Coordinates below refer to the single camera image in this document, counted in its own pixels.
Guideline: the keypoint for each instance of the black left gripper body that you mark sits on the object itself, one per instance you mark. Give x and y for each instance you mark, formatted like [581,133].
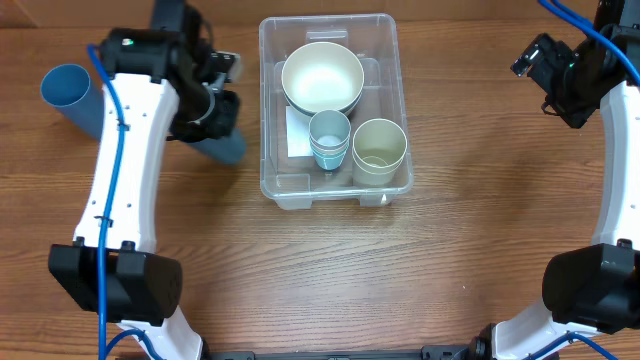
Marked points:
[197,111]

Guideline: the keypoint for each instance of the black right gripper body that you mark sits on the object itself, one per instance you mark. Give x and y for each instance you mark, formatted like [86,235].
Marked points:
[574,89]

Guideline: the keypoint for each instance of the dark blue tumbler front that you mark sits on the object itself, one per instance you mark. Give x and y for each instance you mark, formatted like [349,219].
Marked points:
[227,150]

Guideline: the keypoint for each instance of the dark blue tumbler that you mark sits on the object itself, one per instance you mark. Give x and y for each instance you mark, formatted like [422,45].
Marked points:
[227,150]
[69,89]

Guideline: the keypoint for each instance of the pink small cup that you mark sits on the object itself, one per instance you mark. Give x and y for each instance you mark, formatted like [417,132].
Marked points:
[336,146]

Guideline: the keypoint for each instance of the teal small cup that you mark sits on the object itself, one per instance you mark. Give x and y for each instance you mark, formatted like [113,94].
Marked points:
[329,152]

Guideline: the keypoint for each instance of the grey small cup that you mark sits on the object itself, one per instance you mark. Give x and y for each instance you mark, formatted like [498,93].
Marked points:
[329,127]

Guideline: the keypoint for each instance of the clear plastic storage bin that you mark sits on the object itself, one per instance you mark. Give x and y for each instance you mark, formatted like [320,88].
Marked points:
[297,183]

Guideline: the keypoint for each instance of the light blue small cup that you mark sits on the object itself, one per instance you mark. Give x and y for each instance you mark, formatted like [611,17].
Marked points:
[329,162]

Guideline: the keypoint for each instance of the dark blue bowl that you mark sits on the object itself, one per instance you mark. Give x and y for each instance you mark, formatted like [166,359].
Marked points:
[313,102]

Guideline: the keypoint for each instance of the cream tumbler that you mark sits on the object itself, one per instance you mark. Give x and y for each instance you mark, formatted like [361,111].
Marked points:
[379,145]
[372,177]

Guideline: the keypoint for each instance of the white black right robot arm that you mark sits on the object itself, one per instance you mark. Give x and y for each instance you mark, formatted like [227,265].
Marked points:
[592,290]

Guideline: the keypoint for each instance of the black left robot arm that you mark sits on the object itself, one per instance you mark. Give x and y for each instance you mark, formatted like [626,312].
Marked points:
[145,88]

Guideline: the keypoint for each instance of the white label in bin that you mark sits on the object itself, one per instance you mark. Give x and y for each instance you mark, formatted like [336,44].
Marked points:
[298,143]

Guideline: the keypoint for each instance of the dark blue tumbler far left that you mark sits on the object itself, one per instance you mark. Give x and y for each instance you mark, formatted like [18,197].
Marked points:
[69,89]

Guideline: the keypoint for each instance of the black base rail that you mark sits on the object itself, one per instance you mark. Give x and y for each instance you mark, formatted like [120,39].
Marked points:
[435,352]

